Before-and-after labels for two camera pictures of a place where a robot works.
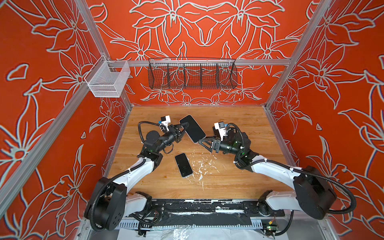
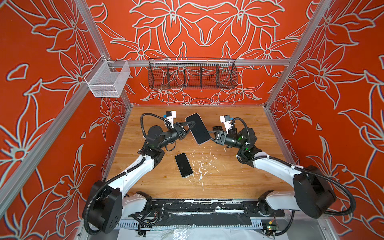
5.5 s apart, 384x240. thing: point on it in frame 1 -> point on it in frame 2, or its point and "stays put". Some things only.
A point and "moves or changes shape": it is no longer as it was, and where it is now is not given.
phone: (193, 130) moves or changes shape
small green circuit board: (272, 227) stays put
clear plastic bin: (107, 78) stays put
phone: (184, 165) stays put
